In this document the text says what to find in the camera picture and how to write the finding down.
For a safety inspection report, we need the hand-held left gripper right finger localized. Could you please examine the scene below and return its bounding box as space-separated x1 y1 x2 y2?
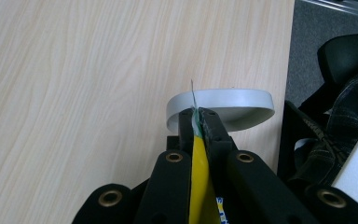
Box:
199 107 239 197

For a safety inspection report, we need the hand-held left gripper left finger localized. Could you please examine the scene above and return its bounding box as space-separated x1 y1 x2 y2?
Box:
167 107 200 157

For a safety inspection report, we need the yellow pouch with green cap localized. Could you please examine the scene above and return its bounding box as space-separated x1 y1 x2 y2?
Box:
187 78 229 224

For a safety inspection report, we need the black rounded object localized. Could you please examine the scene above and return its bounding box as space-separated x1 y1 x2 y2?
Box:
316 32 358 86

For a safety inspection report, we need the aluminium rail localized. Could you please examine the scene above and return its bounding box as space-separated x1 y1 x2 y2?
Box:
300 0 358 17

